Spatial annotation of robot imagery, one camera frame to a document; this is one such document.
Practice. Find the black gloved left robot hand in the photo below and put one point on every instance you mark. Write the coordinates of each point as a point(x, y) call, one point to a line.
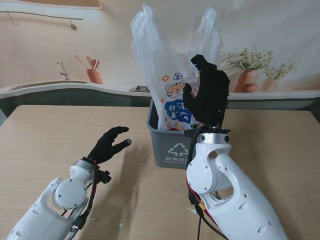
point(105, 147)

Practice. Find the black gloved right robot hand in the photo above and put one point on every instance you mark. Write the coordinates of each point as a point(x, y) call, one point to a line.
point(212, 97)

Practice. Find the white printed plastic bag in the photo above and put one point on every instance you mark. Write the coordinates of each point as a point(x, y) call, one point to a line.
point(157, 62)

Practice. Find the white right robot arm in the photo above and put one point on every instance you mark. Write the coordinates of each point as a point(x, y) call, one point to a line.
point(237, 195)

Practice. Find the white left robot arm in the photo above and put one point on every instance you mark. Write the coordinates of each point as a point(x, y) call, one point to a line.
point(70, 192)

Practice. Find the grey plastic waste bin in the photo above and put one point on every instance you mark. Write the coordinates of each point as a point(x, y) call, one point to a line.
point(170, 147)

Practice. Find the printed kitchen backdrop cloth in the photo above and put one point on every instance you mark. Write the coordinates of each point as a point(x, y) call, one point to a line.
point(75, 45)

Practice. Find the large white paper scrap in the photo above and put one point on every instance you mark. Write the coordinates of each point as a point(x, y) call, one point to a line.
point(192, 211)

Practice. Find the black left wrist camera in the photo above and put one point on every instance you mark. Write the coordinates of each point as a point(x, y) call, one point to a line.
point(104, 177)

